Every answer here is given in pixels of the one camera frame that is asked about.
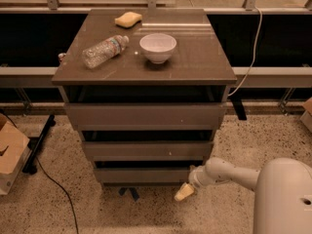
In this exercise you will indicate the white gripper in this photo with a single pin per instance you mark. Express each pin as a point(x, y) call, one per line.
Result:
point(196, 178)

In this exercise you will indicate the grey bottom drawer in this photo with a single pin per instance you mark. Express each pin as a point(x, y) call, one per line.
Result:
point(142, 175)

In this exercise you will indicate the grey drawer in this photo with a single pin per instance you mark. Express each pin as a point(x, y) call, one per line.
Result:
point(142, 175)
point(144, 117)
point(147, 151)

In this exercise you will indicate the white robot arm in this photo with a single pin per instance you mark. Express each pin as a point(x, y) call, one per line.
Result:
point(282, 192)

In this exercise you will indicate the grey middle drawer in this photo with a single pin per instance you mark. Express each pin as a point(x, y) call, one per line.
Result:
point(147, 151)

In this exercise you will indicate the grey drawer cabinet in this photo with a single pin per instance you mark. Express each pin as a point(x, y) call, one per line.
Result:
point(145, 101)

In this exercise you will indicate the grey top drawer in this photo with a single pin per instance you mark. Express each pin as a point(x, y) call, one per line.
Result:
point(144, 117)

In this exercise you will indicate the cardboard box right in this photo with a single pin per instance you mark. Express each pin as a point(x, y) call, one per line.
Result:
point(306, 117)

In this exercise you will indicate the cardboard box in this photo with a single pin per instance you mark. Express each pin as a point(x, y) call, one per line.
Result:
point(13, 153)
point(306, 117)

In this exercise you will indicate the white ceramic bowl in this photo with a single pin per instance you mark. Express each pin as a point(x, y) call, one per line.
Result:
point(157, 47)

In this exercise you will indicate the black stand bar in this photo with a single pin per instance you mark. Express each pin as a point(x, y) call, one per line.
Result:
point(35, 144)

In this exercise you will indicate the clear plastic water bottle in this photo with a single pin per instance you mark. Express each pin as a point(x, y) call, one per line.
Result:
point(104, 50)

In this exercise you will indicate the cardboard box left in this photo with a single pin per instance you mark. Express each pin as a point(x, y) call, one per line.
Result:
point(13, 153)

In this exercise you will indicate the yellow sponge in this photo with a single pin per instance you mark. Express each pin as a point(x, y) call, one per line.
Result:
point(128, 19)

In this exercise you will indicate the red soda can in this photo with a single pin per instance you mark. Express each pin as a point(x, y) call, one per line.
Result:
point(61, 57)

